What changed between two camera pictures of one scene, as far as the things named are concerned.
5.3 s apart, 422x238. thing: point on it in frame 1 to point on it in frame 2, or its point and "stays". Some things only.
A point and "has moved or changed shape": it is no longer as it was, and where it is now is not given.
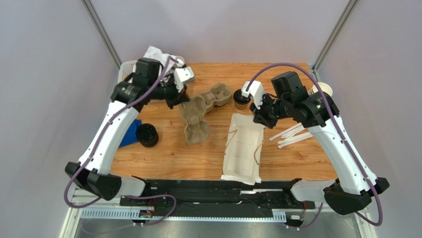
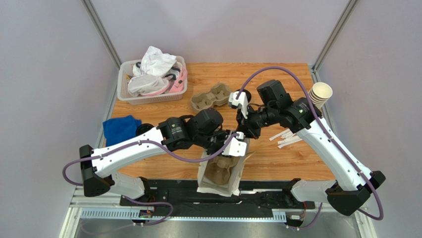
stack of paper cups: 325,87 stays
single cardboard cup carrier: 197,130 has moved or changed shape
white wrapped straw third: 296,138 stays
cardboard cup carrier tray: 219,93 stays
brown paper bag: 243,150 to 233,186
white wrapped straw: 284,132 stays
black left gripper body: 171,94 to 215,142
